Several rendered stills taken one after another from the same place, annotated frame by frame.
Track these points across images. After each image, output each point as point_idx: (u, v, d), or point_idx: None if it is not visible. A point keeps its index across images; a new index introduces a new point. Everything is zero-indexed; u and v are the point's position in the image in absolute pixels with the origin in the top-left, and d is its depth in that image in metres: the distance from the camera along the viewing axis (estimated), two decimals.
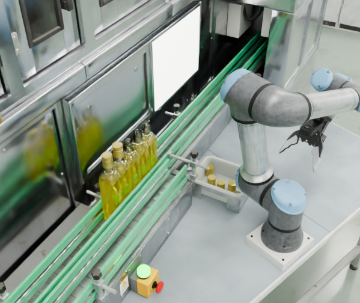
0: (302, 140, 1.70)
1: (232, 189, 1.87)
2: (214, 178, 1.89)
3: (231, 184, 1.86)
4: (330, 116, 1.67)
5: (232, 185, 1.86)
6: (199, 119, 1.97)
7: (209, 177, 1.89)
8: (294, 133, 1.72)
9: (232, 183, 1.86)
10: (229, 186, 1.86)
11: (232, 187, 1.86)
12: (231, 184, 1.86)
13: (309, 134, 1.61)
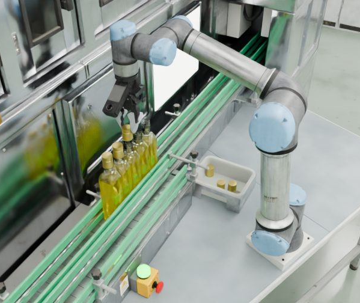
0: None
1: (232, 189, 1.87)
2: (130, 125, 1.52)
3: (231, 184, 1.86)
4: (131, 76, 1.38)
5: (232, 185, 1.86)
6: (199, 119, 1.97)
7: (125, 128, 1.51)
8: None
9: (232, 183, 1.86)
10: (229, 186, 1.86)
11: (232, 187, 1.86)
12: (231, 184, 1.86)
13: (114, 116, 1.38)
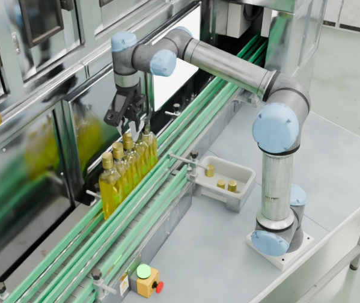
0: None
1: (232, 189, 1.87)
2: (130, 133, 1.54)
3: (231, 184, 1.86)
4: (132, 86, 1.40)
5: (232, 185, 1.86)
6: (199, 119, 1.97)
7: (126, 137, 1.53)
8: None
9: (232, 183, 1.86)
10: (229, 186, 1.86)
11: (232, 187, 1.86)
12: (231, 184, 1.86)
13: (115, 125, 1.41)
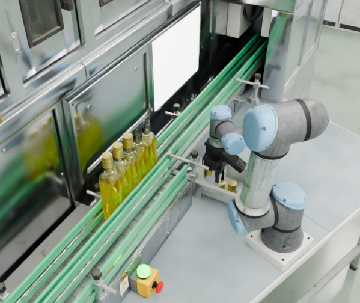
0: (222, 170, 1.81)
1: (232, 189, 1.87)
2: (130, 133, 1.54)
3: (231, 184, 1.86)
4: None
5: (232, 185, 1.86)
6: (199, 119, 1.97)
7: (126, 137, 1.53)
8: (219, 175, 1.80)
9: (232, 183, 1.86)
10: (229, 186, 1.86)
11: (232, 187, 1.86)
12: (231, 184, 1.86)
13: (244, 165, 1.79)
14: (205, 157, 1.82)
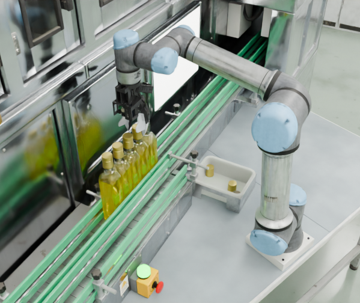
0: None
1: (232, 189, 1.87)
2: (130, 133, 1.54)
3: (231, 184, 1.86)
4: None
5: (232, 185, 1.86)
6: (199, 119, 1.97)
7: (126, 137, 1.53)
8: (148, 111, 1.51)
9: (232, 183, 1.86)
10: (229, 186, 1.86)
11: (232, 187, 1.86)
12: (231, 184, 1.86)
13: None
14: (125, 110, 1.46)
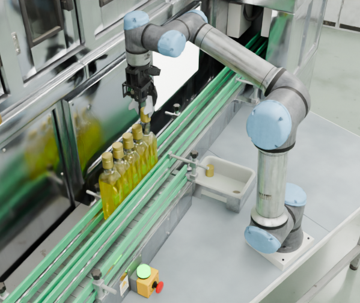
0: None
1: None
2: (130, 133, 1.54)
3: None
4: None
5: None
6: (199, 119, 1.97)
7: (126, 137, 1.53)
8: (156, 94, 1.53)
9: None
10: None
11: None
12: None
13: None
14: (134, 92, 1.47)
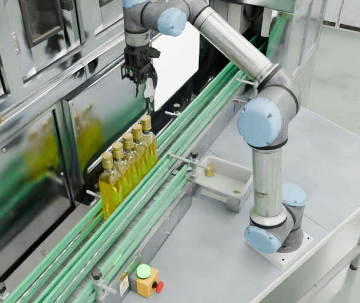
0: None
1: (151, 122, 1.63)
2: (130, 133, 1.54)
3: (148, 118, 1.61)
4: None
5: (149, 118, 1.61)
6: (199, 119, 1.97)
7: (126, 137, 1.53)
8: (156, 76, 1.49)
9: (146, 118, 1.61)
10: (149, 120, 1.61)
11: (150, 119, 1.62)
12: (148, 118, 1.61)
13: None
14: (133, 74, 1.43)
